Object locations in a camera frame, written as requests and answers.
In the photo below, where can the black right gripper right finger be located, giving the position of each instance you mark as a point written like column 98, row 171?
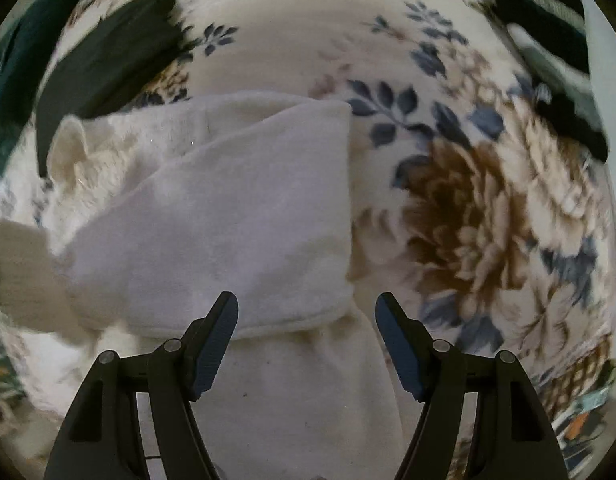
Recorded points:
column 512, row 437

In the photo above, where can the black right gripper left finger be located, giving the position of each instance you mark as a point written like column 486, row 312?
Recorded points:
column 100, row 436

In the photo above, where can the white knit sweater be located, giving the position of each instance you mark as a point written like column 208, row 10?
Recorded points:
column 151, row 215

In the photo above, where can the floral fleece blanket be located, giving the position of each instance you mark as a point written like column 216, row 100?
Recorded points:
column 487, row 226

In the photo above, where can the black folded garment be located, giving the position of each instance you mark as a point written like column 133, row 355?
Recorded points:
column 108, row 68

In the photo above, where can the dark teal pillow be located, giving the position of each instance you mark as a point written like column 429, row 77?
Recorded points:
column 25, row 54

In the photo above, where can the black green striped garment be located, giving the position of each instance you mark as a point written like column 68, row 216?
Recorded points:
column 550, row 36

